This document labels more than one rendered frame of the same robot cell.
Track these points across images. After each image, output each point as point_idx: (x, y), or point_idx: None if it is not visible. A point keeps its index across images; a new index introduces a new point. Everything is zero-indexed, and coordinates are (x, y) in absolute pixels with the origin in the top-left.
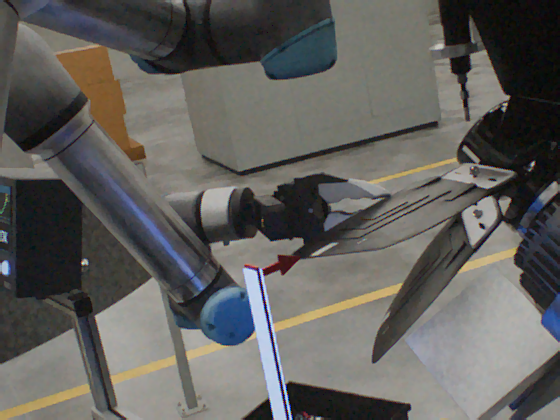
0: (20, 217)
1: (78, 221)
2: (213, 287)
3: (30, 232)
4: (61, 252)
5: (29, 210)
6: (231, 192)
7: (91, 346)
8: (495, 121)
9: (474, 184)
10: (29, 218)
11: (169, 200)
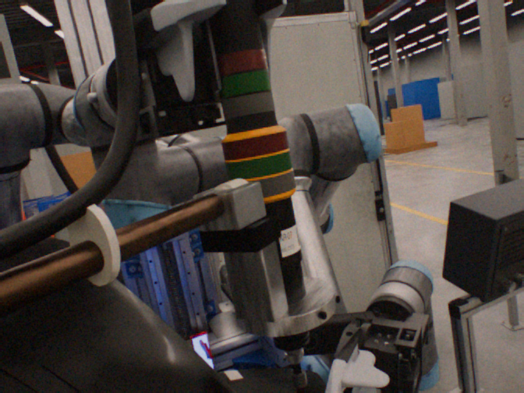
0: (448, 228)
1: (487, 251)
2: None
3: (453, 241)
4: (472, 266)
5: (454, 225)
6: (382, 295)
7: (456, 341)
8: None
9: None
10: (454, 231)
11: (391, 271)
